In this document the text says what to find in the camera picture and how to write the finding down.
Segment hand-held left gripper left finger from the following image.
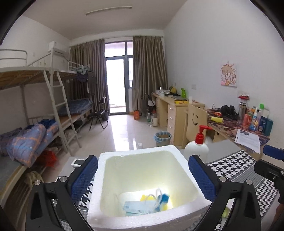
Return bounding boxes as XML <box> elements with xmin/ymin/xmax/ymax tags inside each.
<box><xmin>25</xmin><ymin>155</ymin><xmax>99</xmax><ymax>231</ymax></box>

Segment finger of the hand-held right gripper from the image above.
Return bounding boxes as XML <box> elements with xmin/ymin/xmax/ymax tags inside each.
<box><xmin>263</xmin><ymin>144</ymin><xmax>284</xmax><ymax>161</ymax></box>

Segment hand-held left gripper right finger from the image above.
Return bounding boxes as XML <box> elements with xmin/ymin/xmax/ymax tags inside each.
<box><xmin>188</xmin><ymin>155</ymin><xmax>262</xmax><ymax>231</ymax></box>

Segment white foam box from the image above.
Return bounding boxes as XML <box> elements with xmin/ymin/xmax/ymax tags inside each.
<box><xmin>86</xmin><ymin>145</ymin><xmax>212</xmax><ymax>231</ymax></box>

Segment small white device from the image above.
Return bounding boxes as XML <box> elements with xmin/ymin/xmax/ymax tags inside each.
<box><xmin>71</xmin><ymin>158</ymin><xmax>86</xmax><ymax>167</ymax></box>

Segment white pump bottle red top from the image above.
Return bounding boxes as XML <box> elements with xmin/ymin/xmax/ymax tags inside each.
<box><xmin>184</xmin><ymin>125</ymin><xmax>213</xmax><ymax>165</ymax></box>

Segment white paper sheet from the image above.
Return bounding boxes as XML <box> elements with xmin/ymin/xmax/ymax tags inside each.
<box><xmin>234</xmin><ymin>129</ymin><xmax>261</xmax><ymax>154</ymax></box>

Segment cluster of toiletry bottles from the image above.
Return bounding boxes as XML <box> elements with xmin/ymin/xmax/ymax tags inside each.
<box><xmin>243</xmin><ymin>103</ymin><xmax>274</xmax><ymax>136</ymax></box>

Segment black white houndstooth table mat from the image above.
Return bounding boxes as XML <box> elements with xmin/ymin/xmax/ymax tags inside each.
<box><xmin>44</xmin><ymin>150</ymin><xmax>280</xmax><ymax>231</ymax></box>

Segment red clothes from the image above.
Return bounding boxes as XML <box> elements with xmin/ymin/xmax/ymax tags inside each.
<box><xmin>37</xmin><ymin>151</ymin><xmax>58</xmax><ymax>167</ymax></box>

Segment yellow and blue sponge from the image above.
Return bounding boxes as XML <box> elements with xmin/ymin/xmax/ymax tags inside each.
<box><xmin>140</xmin><ymin>193</ymin><xmax>173</xmax><ymax>210</ymax></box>

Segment patterned desk cloth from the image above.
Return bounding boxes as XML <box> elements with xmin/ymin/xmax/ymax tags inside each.
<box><xmin>204</xmin><ymin>108</ymin><xmax>270</xmax><ymax>154</ymax></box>

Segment steel thermos bottle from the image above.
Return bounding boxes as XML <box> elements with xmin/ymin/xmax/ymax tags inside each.
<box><xmin>238</xmin><ymin>100</ymin><xmax>246</xmax><ymax>121</ymax></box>

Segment wooden chair with smiley cutout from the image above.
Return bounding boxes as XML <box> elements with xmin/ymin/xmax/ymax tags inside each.
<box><xmin>183</xmin><ymin>104</ymin><xmax>208</xmax><ymax>148</ymax></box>

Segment olive cloth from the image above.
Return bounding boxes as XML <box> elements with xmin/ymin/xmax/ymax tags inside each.
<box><xmin>24</xmin><ymin>171</ymin><xmax>44</xmax><ymax>185</ymax></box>

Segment trash bin with blue liner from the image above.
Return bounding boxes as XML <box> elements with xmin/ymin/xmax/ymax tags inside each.
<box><xmin>154</xmin><ymin>131</ymin><xmax>173</xmax><ymax>147</ymax></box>

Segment black headphones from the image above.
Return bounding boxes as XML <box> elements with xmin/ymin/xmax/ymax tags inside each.
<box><xmin>221</xmin><ymin>105</ymin><xmax>239</xmax><ymax>120</ymax></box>

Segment blue face mask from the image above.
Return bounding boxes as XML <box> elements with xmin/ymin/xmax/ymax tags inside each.
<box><xmin>123</xmin><ymin>201</ymin><xmax>156</xmax><ymax>216</ymax></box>

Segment black folding chair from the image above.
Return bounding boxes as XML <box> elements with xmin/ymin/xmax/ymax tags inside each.
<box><xmin>89</xmin><ymin>97</ymin><xmax>109</xmax><ymax>130</ymax></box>

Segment wooden desk with drawers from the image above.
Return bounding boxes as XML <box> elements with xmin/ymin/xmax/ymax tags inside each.
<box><xmin>151</xmin><ymin>93</ymin><xmax>206</xmax><ymax>146</ymax></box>

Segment blue plaid quilt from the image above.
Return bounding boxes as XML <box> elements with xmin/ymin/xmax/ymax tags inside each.
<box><xmin>0</xmin><ymin>123</ymin><xmax>59</xmax><ymax>167</ymax></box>

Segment blue checked bedding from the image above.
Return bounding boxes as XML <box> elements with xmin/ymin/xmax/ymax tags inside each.
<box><xmin>58</xmin><ymin>99</ymin><xmax>93</xmax><ymax>116</ymax></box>

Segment white bunk bed ladder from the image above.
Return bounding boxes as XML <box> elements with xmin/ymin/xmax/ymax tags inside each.
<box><xmin>43</xmin><ymin>70</ymin><xmax>82</xmax><ymax>156</ymax></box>

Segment glass balcony door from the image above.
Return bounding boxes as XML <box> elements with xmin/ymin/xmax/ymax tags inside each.
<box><xmin>104</xmin><ymin>41</ymin><xmax>134</xmax><ymax>115</ymax></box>

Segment hanging dark clothes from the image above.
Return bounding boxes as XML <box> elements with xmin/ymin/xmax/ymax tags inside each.
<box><xmin>75</xmin><ymin>71</ymin><xmax>89</xmax><ymax>84</ymax></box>

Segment brown curtain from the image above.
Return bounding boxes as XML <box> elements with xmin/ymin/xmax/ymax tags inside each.
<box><xmin>70</xmin><ymin>39</ymin><xmax>110</xmax><ymax>111</ymax></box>
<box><xmin>132</xmin><ymin>36</ymin><xmax>168</xmax><ymax>111</ymax></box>

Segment white air conditioner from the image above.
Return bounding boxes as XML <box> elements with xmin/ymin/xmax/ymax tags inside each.
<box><xmin>49</xmin><ymin>41</ymin><xmax>67</xmax><ymax>55</ymax></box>

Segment ceiling tube lamp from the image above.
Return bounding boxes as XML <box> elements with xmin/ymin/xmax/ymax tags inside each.
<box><xmin>85</xmin><ymin>9</ymin><xmax>124</xmax><ymax>16</ymax></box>

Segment cartoon wall poster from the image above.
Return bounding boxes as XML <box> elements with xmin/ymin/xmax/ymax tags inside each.
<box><xmin>220</xmin><ymin>63</ymin><xmax>238</xmax><ymax>87</ymax></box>

